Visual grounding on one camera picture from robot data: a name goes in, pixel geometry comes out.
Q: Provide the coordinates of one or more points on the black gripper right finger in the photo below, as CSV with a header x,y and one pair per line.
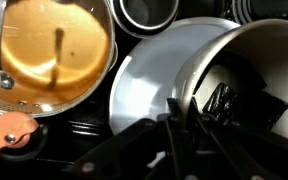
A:
x,y
253,154

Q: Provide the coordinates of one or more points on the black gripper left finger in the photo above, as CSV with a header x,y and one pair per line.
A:
x,y
147,150

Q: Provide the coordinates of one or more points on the black contents of bowl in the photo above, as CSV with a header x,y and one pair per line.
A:
x,y
252,105

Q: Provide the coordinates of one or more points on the steel tumbler cup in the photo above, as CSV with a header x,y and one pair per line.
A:
x,y
144,18

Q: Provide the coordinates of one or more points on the black stove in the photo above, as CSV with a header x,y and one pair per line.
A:
x,y
63,138

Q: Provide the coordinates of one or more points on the black pot with orange soup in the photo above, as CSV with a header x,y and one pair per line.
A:
x,y
53,55

